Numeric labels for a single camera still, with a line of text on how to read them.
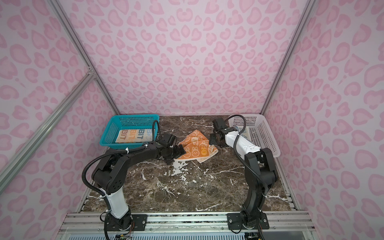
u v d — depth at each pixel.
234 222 0.73
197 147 0.98
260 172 0.48
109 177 0.49
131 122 1.21
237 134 0.61
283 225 0.73
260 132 1.07
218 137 0.69
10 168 0.51
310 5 0.68
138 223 0.74
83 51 0.84
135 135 1.07
